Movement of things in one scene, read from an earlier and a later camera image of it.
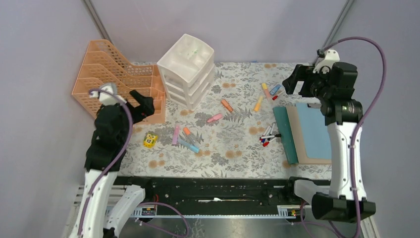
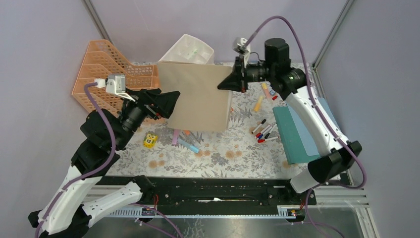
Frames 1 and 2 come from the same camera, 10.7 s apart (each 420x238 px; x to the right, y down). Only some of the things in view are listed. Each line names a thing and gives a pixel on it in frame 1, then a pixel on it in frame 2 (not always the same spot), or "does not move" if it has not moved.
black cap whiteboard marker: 268,131 to 259,126
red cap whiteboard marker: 266,144 to 259,134
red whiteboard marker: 265,133 to 262,140
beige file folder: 298,140 to 201,106
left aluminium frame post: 96,20 does not move
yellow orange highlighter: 257,105 does not move
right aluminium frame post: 331,36 does not move
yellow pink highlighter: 264,87 does not move
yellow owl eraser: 149,140 does not move
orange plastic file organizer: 103,63 does not move
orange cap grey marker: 190,138 does not move
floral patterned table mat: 235,134 does not move
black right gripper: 302,73 to 233,82
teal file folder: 282,117 does not move
